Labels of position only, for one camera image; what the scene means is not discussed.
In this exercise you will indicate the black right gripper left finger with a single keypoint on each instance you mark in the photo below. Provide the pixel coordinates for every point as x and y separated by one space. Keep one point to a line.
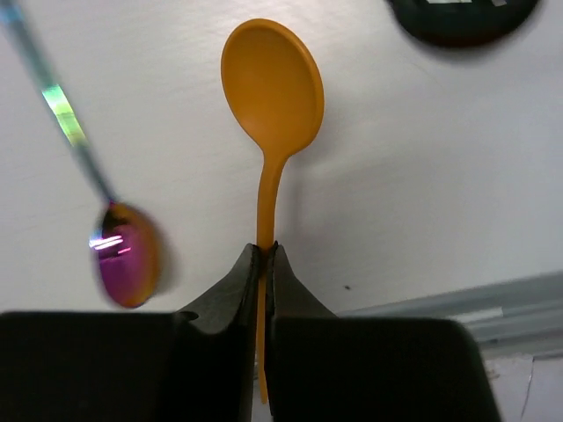
192 364

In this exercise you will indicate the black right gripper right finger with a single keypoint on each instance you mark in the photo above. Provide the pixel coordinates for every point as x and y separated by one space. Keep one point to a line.
323 367

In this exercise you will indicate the iridescent rainbow spoon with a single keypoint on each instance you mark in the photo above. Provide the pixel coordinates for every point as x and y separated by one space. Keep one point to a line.
125 244

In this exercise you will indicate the orange plastic spoon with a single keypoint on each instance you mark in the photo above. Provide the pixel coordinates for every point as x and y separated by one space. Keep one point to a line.
275 92

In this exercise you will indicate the black spoon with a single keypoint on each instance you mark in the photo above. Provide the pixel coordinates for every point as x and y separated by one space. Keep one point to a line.
461 24

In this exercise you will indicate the aluminium table front rail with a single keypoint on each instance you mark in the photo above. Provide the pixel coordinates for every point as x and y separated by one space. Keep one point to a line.
518 316

